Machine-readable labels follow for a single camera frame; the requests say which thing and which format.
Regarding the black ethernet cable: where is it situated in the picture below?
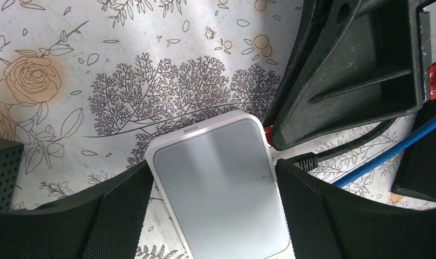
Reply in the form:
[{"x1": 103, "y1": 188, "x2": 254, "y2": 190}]
[{"x1": 284, "y1": 118, "x2": 398, "y2": 173}]

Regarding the black router box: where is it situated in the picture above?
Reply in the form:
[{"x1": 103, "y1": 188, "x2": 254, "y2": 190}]
[{"x1": 0, "y1": 138, "x2": 24, "y2": 212}]

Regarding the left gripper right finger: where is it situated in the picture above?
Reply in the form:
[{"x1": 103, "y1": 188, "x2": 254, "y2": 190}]
[{"x1": 275, "y1": 159, "x2": 436, "y2": 258}]

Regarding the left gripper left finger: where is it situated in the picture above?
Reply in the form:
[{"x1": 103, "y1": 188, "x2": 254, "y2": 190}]
[{"x1": 0, "y1": 162, "x2": 153, "y2": 258}]

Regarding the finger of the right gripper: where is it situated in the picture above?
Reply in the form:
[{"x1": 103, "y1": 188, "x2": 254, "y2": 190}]
[
  {"x1": 264, "y1": 1, "x2": 436, "y2": 151},
  {"x1": 391, "y1": 101, "x2": 436, "y2": 208}
]

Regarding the blue ethernet cable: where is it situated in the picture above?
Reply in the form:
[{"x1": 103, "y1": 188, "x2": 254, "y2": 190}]
[{"x1": 332, "y1": 105, "x2": 436, "y2": 189}]

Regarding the white network switch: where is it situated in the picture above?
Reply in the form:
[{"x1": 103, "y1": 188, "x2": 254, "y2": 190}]
[{"x1": 145, "y1": 110, "x2": 295, "y2": 258}]

